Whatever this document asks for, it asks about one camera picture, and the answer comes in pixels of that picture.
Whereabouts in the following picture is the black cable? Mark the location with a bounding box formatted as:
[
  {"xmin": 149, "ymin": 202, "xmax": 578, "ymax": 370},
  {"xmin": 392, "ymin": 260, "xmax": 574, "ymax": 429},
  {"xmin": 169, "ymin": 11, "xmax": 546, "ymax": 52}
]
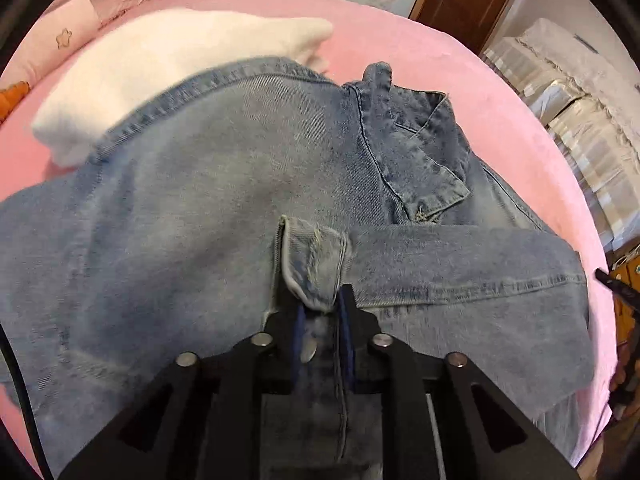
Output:
[{"xmin": 0, "ymin": 320, "xmax": 55, "ymax": 480}]

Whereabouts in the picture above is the yellow wooden cabinet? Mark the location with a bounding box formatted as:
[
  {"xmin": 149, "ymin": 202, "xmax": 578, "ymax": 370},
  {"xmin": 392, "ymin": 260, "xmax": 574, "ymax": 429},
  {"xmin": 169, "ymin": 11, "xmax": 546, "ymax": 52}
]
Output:
[{"xmin": 609, "ymin": 249, "xmax": 640, "ymax": 351}]

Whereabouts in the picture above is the pink ruffled pillow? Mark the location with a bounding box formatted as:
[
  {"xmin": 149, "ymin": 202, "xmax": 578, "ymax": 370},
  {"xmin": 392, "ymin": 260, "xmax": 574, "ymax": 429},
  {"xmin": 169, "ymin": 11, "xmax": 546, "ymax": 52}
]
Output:
[{"xmin": 92, "ymin": 0, "xmax": 147, "ymax": 28}]

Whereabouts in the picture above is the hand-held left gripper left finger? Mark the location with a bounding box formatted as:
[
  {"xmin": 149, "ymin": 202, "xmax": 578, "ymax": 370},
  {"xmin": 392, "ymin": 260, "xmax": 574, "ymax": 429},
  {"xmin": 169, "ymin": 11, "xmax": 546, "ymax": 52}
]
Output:
[{"xmin": 59, "ymin": 304, "xmax": 308, "ymax": 480}]

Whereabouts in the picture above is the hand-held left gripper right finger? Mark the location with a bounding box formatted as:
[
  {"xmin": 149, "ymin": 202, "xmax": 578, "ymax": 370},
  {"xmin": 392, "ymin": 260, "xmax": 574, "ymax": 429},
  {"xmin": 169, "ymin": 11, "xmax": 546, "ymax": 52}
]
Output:
[{"xmin": 338, "ymin": 284, "xmax": 582, "ymax": 480}]

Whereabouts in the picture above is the blue denim jacket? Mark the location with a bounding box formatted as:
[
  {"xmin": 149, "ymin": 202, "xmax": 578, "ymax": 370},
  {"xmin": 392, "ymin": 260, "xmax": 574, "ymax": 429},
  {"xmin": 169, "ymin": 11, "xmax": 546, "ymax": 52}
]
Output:
[{"xmin": 0, "ymin": 56, "xmax": 601, "ymax": 480}]

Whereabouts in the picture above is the pink bed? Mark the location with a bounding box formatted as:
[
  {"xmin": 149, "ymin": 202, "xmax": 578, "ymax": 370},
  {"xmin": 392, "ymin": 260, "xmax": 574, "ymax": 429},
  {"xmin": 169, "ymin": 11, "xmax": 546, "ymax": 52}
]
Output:
[{"xmin": 0, "ymin": 0, "xmax": 621, "ymax": 480}]

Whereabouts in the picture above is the white lace covered sofa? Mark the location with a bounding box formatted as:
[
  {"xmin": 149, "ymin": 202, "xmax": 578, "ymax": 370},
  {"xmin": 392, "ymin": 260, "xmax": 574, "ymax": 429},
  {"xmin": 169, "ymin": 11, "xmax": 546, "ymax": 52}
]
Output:
[{"xmin": 479, "ymin": 17, "xmax": 640, "ymax": 255}]

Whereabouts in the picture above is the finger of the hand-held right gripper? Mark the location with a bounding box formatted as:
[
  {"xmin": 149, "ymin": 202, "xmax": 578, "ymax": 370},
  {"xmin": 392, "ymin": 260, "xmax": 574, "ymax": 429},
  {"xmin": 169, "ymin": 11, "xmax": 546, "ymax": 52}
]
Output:
[{"xmin": 594, "ymin": 267, "xmax": 640, "ymax": 317}]

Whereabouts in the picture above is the pink pillow with orange print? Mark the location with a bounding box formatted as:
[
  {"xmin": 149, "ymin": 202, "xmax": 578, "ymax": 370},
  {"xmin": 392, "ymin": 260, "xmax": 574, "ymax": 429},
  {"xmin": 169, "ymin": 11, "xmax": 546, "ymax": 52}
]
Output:
[{"xmin": 0, "ymin": 0, "xmax": 101, "ymax": 126}]

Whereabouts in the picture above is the white fluffy folded garment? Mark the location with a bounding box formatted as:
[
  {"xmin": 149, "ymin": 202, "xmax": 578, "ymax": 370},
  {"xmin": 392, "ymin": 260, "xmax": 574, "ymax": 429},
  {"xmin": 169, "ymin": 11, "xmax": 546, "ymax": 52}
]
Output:
[{"xmin": 31, "ymin": 7, "xmax": 335, "ymax": 167}]

